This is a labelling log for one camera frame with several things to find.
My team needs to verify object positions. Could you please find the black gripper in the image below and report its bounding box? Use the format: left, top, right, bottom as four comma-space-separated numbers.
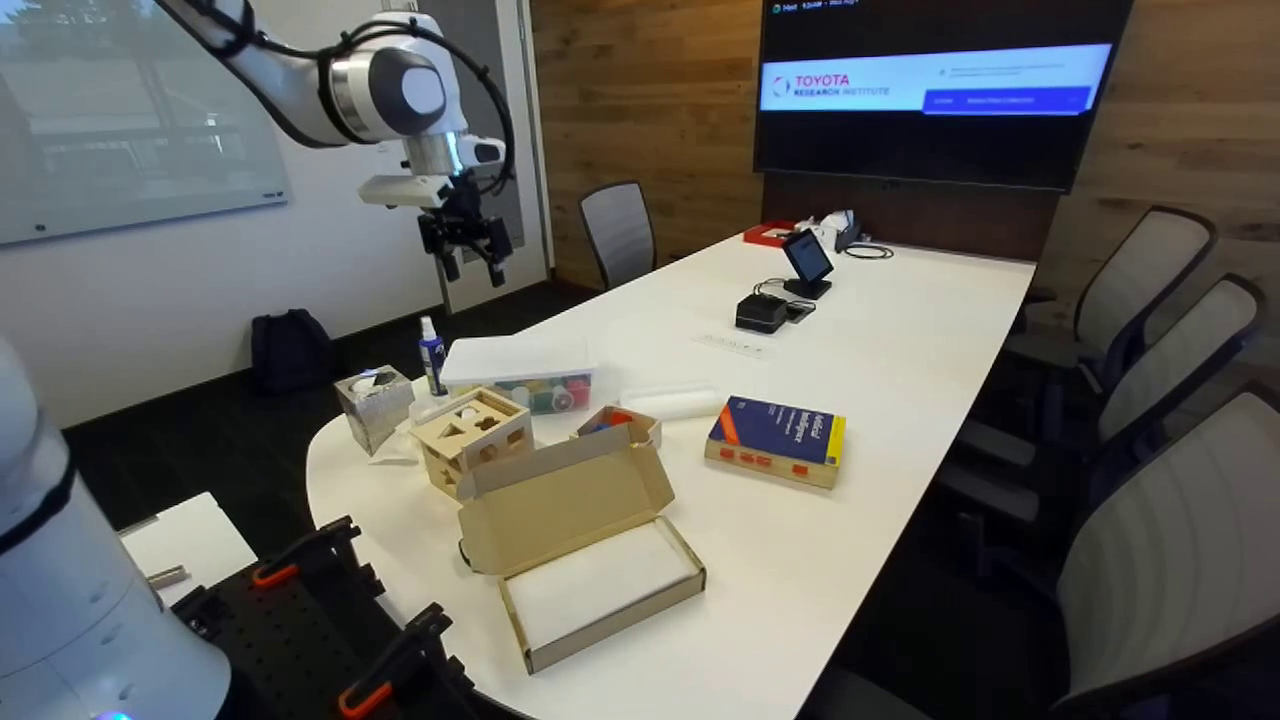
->
417, 174, 518, 291

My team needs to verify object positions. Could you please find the wooden lid with shape holes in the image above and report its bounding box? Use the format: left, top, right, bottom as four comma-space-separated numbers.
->
407, 385, 535, 463

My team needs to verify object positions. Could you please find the clear plastic container white lid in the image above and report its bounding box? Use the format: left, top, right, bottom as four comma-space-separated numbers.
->
436, 332, 609, 420

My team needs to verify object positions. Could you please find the grey tissue box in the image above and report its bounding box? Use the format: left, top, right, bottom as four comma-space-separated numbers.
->
329, 360, 421, 460

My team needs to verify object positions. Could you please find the wooden shape sorter box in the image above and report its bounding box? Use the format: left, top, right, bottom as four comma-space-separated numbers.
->
407, 385, 540, 503

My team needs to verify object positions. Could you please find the red flat box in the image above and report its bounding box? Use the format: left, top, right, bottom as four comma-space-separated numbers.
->
739, 218, 800, 254

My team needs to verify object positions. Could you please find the open cardboard box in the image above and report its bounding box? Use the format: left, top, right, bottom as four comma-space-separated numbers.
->
450, 424, 710, 681

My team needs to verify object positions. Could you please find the grey mesh office chair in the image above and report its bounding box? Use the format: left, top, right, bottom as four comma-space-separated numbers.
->
1015, 205, 1220, 394
950, 271, 1268, 538
575, 181, 660, 291
817, 385, 1280, 720

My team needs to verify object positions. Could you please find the black backpack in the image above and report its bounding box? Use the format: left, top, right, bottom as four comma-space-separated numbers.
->
248, 305, 338, 402

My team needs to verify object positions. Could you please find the small wooden tray with blocks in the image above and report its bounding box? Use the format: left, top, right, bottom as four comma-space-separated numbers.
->
570, 402, 665, 451

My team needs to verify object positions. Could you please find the black conference device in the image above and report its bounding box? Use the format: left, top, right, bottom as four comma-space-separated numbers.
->
730, 287, 800, 339

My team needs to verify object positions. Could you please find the black tablet on stand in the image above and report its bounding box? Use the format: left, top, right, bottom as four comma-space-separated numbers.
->
775, 226, 839, 305

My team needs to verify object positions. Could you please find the blue book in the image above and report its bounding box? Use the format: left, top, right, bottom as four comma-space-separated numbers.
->
698, 394, 850, 493

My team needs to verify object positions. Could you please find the white small device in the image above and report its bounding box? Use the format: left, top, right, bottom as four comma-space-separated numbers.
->
807, 205, 865, 262

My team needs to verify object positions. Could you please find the glass whiteboard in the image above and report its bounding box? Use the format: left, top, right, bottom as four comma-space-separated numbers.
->
0, 0, 294, 254

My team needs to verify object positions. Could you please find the black mounting board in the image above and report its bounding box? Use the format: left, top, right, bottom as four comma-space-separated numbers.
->
168, 538, 533, 720

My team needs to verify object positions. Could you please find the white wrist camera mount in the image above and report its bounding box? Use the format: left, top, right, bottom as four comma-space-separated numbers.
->
354, 174, 460, 218

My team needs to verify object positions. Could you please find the black clamp orange handle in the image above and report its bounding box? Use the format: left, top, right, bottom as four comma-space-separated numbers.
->
331, 599, 460, 720
248, 512, 365, 599

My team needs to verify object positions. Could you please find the grey table cable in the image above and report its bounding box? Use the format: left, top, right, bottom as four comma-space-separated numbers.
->
839, 231, 899, 270

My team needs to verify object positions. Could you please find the wall television screen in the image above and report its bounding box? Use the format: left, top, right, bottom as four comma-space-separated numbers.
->
753, 0, 1139, 197

